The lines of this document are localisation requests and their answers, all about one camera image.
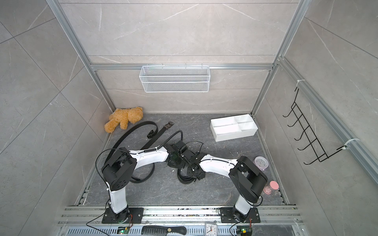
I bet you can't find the black belt with silver buckle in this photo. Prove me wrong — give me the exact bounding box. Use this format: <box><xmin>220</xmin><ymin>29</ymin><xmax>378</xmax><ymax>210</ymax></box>
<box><xmin>177</xmin><ymin>169</ymin><xmax>196</xmax><ymax>184</ymax></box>

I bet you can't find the black belt with dark buckle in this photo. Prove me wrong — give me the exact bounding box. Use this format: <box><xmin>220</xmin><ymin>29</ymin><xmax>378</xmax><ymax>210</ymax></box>
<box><xmin>103</xmin><ymin>120</ymin><xmax>174</xmax><ymax>183</ymax></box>

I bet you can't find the white compartment storage tray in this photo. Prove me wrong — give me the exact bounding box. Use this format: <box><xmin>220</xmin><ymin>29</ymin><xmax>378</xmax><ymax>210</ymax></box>
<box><xmin>210</xmin><ymin>114</ymin><xmax>258</xmax><ymax>142</ymax></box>

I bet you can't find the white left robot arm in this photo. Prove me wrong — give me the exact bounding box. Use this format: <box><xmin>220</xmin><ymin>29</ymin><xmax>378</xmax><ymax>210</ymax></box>
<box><xmin>101</xmin><ymin>141</ymin><xmax>187</xmax><ymax>214</ymax></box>

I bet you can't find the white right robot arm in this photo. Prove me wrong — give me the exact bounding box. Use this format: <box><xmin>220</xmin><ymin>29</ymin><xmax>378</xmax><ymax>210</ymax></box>
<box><xmin>181</xmin><ymin>150</ymin><xmax>268</xmax><ymax>221</ymax></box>

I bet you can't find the brown teddy bear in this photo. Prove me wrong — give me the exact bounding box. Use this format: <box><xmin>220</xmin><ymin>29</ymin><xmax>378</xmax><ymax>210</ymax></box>
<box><xmin>104</xmin><ymin>107</ymin><xmax>143</xmax><ymax>133</ymax></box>

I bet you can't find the small white clock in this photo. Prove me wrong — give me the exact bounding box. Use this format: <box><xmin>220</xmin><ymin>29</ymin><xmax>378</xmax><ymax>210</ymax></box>
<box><xmin>205</xmin><ymin>223</ymin><xmax>218</xmax><ymax>236</ymax></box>

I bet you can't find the black comb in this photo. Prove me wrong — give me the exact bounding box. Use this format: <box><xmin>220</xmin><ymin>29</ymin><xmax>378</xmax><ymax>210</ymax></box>
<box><xmin>141</xmin><ymin>226</ymin><xmax>187</xmax><ymax>236</ymax></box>

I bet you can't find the right green circuit board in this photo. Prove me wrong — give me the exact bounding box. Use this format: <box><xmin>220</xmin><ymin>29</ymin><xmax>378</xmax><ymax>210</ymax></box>
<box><xmin>236</xmin><ymin>226</ymin><xmax>253</xmax><ymax>236</ymax></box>

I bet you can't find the green circuit board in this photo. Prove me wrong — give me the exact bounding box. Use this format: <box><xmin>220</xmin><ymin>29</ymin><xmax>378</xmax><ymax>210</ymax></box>
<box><xmin>117</xmin><ymin>227</ymin><xmax>130</xmax><ymax>235</ymax></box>
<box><xmin>236</xmin><ymin>226</ymin><xmax>253</xmax><ymax>236</ymax></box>

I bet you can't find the left green circuit board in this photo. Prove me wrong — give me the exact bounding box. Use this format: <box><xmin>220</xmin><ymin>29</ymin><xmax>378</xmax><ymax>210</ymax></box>
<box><xmin>117</xmin><ymin>227</ymin><xmax>130</xmax><ymax>235</ymax></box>

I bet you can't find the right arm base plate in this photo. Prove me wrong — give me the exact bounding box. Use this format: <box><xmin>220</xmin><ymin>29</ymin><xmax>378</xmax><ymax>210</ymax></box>
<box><xmin>219</xmin><ymin>207</ymin><xmax>261</xmax><ymax>223</ymax></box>

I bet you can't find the white wire mesh basket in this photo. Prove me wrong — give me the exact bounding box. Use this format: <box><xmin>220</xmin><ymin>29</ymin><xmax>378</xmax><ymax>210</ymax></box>
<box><xmin>139</xmin><ymin>65</ymin><xmax>211</xmax><ymax>93</ymax></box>

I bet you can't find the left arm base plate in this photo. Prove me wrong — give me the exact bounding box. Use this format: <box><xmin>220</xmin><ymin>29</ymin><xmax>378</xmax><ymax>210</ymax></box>
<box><xmin>101</xmin><ymin>207</ymin><xmax>144</xmax><ymax>224</ymax></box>

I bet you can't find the black wire hook rack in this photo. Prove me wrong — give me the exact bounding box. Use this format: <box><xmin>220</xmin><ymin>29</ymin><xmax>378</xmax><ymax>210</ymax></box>
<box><xmin>282</xmin><ymin>87</ymin><xmax>347</xmax><ymax>165</ymax></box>

